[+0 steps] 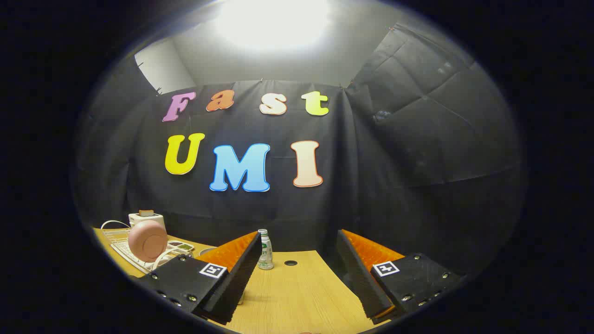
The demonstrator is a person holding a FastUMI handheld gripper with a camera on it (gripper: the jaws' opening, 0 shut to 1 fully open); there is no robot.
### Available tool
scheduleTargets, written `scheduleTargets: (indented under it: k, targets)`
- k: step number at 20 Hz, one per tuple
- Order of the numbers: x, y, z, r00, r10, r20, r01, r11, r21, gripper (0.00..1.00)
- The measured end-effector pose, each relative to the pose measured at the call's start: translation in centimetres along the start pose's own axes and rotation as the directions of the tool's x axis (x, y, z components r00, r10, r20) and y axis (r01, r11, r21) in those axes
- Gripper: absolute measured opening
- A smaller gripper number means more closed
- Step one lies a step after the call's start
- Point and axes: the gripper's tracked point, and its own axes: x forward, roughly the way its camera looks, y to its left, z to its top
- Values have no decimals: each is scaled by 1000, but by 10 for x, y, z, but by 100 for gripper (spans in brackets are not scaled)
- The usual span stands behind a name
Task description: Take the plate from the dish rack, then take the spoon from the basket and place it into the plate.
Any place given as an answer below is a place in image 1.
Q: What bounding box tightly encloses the small white plastic bottle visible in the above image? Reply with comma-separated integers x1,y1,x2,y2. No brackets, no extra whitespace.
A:
258,229,274,270

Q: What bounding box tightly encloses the black backdrop cloth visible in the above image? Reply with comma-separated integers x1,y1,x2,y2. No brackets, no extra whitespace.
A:
74,21,527,279

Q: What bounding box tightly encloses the white toaster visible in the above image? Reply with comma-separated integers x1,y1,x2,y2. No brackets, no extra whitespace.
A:
129,211,165,232

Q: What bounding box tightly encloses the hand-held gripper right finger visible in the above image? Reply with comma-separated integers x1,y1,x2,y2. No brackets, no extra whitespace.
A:
335,229,465,325

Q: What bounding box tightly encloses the pink plate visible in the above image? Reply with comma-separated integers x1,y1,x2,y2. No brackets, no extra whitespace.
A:
128,220,168,263

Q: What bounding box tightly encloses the white wire dish rack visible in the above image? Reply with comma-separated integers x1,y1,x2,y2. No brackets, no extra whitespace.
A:
101,220,193,274

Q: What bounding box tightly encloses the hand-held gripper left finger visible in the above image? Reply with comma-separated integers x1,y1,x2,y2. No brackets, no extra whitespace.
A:
135,231,263,325

